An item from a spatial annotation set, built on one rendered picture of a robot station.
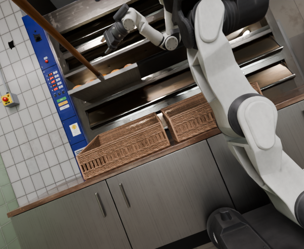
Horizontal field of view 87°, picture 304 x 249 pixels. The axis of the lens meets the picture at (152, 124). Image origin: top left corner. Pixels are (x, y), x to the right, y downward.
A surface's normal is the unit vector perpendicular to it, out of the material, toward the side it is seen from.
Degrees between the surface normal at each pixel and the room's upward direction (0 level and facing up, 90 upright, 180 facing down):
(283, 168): 90
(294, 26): 90
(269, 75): 70
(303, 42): 90
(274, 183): 90
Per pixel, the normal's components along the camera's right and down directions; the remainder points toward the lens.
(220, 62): 0.22, 0.31
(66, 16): -0.05, -0.03
